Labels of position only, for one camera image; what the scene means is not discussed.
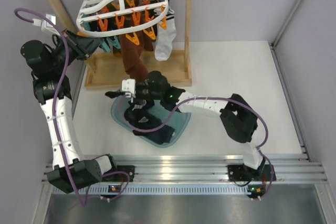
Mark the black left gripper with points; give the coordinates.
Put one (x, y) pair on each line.
(83, 46)

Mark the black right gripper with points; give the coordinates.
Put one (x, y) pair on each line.
(137, 94)

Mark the teal clothes peg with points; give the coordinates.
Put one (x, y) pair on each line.
(111, 44)

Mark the white plastic clip hanger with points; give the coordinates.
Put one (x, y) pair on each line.
(108, 18)

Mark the black sock with white label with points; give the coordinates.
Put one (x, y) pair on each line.
(141, 104)

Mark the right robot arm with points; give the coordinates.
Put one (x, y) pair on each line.
(236, 115)

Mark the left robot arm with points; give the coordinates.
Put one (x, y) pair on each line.
(51, 86)

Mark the brown hanging sock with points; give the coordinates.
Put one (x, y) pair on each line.
(148, 46)
(132, 63)

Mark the orange clothes peg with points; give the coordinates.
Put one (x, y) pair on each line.
(133, 38)

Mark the dark navy sock in basin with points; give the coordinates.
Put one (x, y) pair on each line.
(148, 121)

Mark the white hanging sock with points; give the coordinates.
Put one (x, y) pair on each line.
(164, 39)

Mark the teal plastic basin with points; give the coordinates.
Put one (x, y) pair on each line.
(121, 113)

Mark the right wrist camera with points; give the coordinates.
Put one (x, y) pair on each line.
(128, 87)

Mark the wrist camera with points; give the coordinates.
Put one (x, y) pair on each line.
(128, 87)
(45, 26)

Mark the wooden drying rack frame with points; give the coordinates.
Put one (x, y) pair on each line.
(104, 71)

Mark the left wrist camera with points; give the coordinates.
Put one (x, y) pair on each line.
(45, 26)

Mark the aluminium mounting rail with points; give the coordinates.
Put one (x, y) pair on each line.
(207, 175)

